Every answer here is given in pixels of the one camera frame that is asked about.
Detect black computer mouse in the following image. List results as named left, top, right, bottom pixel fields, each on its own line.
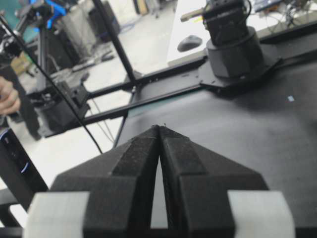
left=177, top=35, right=203, bottom=52

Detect black aluminium frame rails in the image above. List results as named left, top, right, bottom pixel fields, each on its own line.
left=27, top=19, right=317, bottom=137

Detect small white sticker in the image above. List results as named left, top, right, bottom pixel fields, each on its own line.
left=288, top=96, right=295, bottom=102

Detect black tripod stand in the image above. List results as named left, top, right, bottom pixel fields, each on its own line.
left=14, top=0, right=54, bottom=93

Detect black diagonal cable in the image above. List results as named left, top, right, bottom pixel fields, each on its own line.
left=0, top=15, right=103, bottom=154

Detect black mounting plate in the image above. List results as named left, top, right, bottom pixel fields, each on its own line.
left=198, top=53, right=282, bottom=94

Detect white side table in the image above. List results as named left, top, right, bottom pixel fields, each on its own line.
left=166, top=0, right=317, bottom=66

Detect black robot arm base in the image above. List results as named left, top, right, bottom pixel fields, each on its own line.
left=180, top=0, right=264, bottom=78

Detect bare person hand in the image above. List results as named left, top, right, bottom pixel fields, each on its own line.
left=0, top=76, right=21, bottom=115

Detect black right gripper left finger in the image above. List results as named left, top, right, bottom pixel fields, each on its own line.
left=23, top=125, right=159, bottom=238

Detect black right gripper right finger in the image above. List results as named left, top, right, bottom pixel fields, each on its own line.
left=158, top=126, right=302, bottom=238

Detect black device with blue light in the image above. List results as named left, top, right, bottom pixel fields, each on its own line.
left=0, top=127, right=48, bottom=211

